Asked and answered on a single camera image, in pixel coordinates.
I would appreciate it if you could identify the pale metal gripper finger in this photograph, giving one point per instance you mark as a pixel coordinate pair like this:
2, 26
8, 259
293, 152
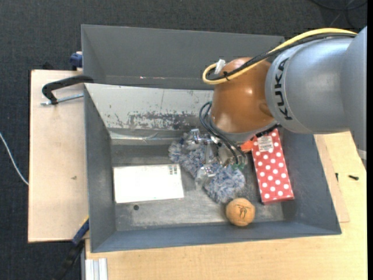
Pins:
195, 135
205, 174

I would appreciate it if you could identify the small orange object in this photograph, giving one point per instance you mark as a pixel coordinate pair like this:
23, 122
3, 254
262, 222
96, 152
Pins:
246, 146

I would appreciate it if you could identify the blue and white fluffy cloth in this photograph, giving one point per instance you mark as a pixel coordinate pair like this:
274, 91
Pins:
227, 182

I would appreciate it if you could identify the tan ball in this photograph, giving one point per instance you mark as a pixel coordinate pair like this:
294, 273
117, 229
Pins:
240, 211

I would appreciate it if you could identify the red white-dotted box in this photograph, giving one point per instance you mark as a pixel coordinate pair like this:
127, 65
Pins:
272, 174

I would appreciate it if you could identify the white flat box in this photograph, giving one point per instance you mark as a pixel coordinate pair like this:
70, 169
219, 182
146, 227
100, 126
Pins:
147, 184

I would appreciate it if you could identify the grey metal bin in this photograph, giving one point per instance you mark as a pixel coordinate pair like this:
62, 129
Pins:
175, 54

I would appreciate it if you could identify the black screw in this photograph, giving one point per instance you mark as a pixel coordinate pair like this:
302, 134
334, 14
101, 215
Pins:
354, 177

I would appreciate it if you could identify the pale wood flat board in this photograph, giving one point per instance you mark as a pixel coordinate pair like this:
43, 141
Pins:
56, 162

